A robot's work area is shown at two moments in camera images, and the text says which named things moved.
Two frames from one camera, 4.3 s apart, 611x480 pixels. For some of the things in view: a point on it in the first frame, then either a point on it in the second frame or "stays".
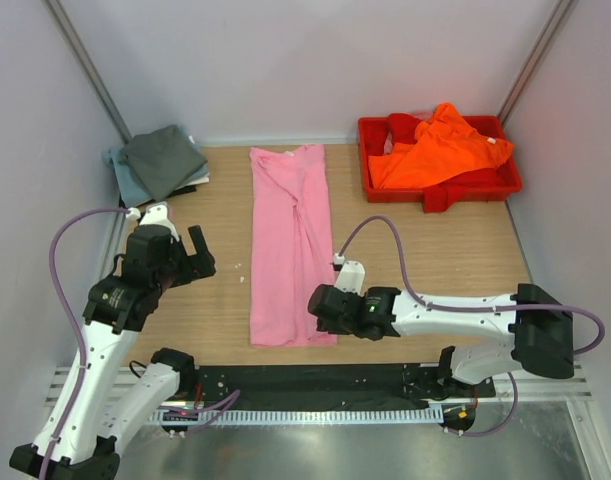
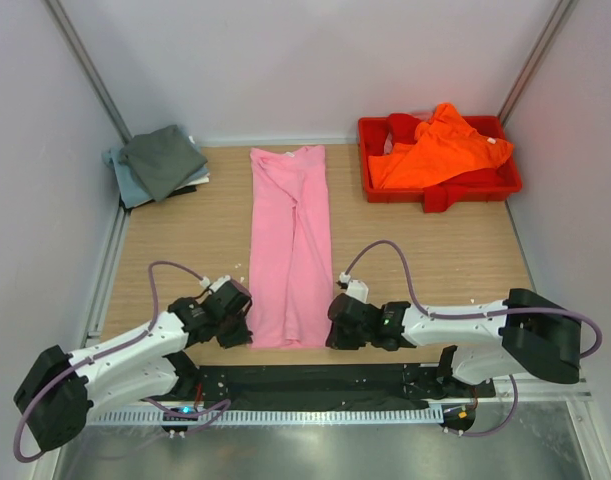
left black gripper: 201,264 -> 241,335
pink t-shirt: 292,250 stays
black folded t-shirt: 184,189 stays
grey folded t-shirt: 163,159 stays
